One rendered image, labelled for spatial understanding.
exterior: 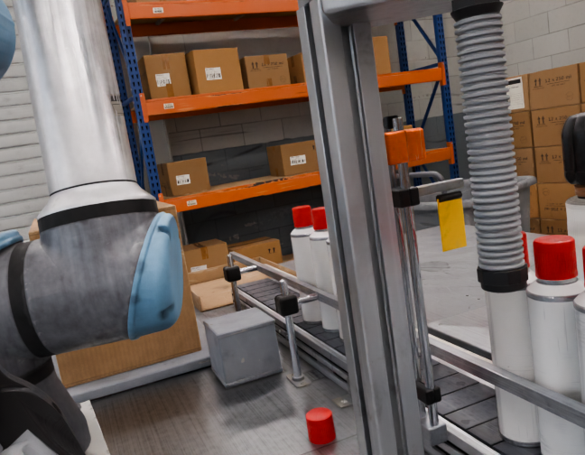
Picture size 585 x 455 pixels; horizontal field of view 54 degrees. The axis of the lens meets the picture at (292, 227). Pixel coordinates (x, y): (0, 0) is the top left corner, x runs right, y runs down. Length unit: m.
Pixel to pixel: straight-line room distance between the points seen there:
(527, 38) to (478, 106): 5.95
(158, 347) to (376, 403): 0.61
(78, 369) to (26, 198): 3.80
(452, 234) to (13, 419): 0.45
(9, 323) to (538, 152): 3.97
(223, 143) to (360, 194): 4.77
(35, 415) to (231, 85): 4.25
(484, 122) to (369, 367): 0.23
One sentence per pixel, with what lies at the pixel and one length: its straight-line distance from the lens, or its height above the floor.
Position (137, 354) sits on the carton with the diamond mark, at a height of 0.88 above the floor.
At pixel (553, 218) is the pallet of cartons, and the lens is 4.33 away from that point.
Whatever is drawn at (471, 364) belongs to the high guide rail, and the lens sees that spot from 0.61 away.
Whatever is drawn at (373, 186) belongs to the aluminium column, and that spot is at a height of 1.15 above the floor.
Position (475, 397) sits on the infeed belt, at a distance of 0.72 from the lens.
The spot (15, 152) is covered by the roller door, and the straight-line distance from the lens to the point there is 4.81.
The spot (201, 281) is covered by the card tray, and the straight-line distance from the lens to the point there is 1.70.
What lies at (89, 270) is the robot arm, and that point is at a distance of 0.56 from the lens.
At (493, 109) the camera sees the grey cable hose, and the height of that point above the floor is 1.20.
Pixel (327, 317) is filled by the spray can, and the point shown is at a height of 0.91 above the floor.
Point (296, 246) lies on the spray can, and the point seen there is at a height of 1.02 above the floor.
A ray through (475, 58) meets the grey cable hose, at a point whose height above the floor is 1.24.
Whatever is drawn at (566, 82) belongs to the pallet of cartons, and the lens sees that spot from 4.16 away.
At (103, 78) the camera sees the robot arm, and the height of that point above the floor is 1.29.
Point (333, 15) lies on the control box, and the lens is 0.45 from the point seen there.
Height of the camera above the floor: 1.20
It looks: 9 degrees down
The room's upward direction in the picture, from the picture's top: 9 degrees counter-clockwise
